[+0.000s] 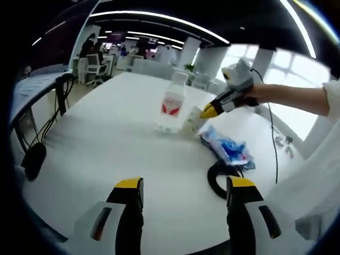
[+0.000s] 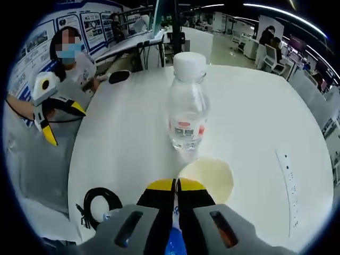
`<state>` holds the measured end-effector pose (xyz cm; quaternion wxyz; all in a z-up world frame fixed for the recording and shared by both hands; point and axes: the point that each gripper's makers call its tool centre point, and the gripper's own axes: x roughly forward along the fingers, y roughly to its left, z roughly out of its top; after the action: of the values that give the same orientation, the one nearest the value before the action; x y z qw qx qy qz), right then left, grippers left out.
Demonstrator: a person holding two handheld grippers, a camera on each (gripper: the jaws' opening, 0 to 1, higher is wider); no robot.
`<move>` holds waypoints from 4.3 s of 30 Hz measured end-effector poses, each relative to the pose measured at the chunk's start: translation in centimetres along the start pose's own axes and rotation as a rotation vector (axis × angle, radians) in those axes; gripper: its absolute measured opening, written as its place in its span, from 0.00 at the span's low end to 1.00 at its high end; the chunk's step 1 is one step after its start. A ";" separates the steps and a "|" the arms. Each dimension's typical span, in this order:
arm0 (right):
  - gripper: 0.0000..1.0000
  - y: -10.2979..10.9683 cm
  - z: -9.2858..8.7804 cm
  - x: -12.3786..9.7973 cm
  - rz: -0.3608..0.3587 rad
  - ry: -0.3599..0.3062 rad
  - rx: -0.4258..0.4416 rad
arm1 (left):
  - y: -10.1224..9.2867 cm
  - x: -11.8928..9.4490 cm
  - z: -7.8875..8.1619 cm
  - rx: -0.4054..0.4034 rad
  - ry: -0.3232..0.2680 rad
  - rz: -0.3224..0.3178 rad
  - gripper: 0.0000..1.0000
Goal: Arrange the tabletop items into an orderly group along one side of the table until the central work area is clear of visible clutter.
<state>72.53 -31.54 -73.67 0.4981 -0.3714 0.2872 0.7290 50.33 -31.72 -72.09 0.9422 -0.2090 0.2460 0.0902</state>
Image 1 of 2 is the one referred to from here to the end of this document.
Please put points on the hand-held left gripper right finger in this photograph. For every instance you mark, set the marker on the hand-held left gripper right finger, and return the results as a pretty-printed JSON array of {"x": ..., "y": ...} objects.
[{"x": 241, "y": 220}]

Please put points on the white table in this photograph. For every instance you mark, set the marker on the white table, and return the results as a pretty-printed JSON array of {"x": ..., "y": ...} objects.
[{"x": 119, "y": 132}]

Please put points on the person's white garment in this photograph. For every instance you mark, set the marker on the person's white garment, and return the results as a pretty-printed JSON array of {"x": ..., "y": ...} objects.
[{"x": 305, "y": 186}]

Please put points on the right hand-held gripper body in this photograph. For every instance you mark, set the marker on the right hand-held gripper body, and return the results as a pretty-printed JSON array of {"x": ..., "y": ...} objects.
[{"x": 239, "y": 77}]

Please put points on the white printed paper cup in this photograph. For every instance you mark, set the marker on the white printed paper cup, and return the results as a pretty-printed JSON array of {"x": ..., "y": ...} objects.
[{"x": 192, "y": 122}]

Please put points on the short ceiling light strip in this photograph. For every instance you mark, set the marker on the short ceiling light strip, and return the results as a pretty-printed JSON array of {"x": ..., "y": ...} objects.
[{"x": 300, "y": 26}]

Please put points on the long ceiling light strip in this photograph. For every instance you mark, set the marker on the long ceiling light strip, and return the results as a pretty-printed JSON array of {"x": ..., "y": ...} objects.
[{"x": 159, "y": 17}]

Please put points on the green potted plant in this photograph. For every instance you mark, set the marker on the green potted plant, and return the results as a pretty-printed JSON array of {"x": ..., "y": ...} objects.
[{"x": 190, "y": 67}]

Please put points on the clear plastic bottle red label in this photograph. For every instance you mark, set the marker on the clear plastic bottle red label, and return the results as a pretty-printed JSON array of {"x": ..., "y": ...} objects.
[{"x": 172, "y": 106}]

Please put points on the person's right hand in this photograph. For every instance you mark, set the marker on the person's right hand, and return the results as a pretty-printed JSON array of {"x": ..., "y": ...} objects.
[{"x": 252, "y": 93}]

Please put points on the grey chest device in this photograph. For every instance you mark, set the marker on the grey chest device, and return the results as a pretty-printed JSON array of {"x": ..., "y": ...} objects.
[{"x": 308, "y": 228}]

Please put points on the white office chair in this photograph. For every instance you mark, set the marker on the white office chair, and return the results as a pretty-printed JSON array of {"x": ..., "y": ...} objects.
[{"x": 95, "y": 66}]

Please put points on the black padded object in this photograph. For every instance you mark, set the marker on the black padded object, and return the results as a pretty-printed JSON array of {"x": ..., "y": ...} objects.
[{"x": 34, "y": 159}]

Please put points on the blue plastic packet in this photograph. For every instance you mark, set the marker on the blue plastic packet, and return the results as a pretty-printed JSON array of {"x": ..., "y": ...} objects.
[{"x": 228, "y": 148}]

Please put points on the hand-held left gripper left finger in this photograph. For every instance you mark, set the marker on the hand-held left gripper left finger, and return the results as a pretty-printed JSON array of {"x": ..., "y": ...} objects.
[{"x": 127, "y": 220}]

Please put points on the grey printed desk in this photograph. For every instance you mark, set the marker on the grey printed desk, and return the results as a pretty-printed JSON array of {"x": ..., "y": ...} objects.
[{"x": 34, "y": 85}]

